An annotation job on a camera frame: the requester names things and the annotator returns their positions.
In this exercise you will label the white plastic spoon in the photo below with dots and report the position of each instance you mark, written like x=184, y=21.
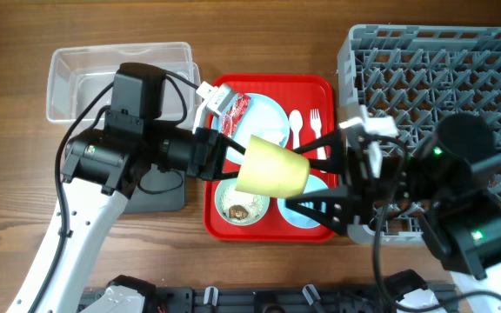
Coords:
x=296, y=124

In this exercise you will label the grey dishwasher rack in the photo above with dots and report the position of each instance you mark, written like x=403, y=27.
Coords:
x=421, y=74

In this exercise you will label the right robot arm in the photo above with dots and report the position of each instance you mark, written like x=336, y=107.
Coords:
x=450, y=170

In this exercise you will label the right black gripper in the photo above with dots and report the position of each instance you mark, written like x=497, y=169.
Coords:
x=361, y=194

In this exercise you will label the white rice pile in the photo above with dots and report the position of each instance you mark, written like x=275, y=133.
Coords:
x=246, y=200

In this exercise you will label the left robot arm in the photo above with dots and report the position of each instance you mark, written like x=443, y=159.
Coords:
x=96, y=173

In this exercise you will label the light blue plate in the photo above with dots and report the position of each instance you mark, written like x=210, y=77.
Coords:
x=262, y=114

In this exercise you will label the red serving tray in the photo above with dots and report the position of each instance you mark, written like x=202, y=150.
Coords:
x=279, y=224

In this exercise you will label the black plastic tray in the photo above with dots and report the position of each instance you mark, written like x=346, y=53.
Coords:
x=158, y=191

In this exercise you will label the yellow plastic cup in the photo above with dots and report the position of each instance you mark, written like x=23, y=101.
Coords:
x=271, y=170

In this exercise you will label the white napkin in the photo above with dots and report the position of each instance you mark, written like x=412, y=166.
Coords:
x=275, y=136

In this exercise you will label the clear plastic waste bin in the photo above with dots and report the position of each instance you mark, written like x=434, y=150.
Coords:
x=78, y=74

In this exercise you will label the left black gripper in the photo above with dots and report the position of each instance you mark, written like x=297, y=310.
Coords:
x=208, y=159

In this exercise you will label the brown food scrap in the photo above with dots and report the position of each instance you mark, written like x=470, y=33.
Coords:
x=238, y=212

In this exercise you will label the green bowl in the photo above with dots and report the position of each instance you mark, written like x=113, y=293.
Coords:
x=242, y=204

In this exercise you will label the white plastic fork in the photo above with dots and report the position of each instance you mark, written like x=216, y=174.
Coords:
x=316, y=125

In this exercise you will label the red snack wrapper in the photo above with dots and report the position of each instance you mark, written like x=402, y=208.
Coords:
x=234, y=115

